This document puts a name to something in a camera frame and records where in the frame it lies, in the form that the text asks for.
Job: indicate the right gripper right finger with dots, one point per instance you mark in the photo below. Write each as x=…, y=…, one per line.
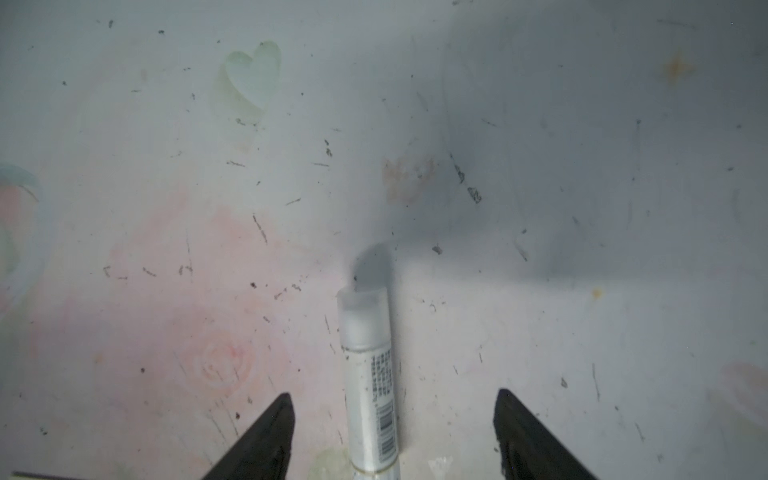
x=528, y=449

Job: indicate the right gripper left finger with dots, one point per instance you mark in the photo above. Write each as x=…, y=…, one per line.
x=263, y=452

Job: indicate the white glue stick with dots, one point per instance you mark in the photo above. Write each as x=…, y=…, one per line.
x=370, y=397

